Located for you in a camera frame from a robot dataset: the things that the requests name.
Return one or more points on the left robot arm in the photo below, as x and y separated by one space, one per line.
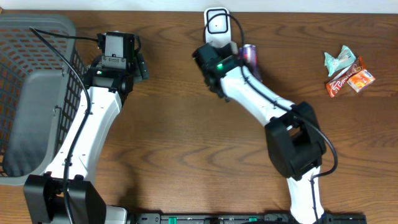
65 192

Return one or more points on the red purple snack pack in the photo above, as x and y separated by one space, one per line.
249 53

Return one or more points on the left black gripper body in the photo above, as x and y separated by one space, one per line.
142 66

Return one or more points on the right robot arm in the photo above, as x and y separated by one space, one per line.
294 144

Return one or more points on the white barcode scanner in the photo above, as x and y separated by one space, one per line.
218 26

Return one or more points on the small orange box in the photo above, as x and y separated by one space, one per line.
360 80

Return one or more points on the teal snack wrapper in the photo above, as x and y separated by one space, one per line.
345 58

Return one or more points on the grey plastic mesh basket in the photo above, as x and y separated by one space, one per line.
39 93

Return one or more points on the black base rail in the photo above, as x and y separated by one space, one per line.
280 218

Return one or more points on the orange snack bar wrapper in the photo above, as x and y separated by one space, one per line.
335 85

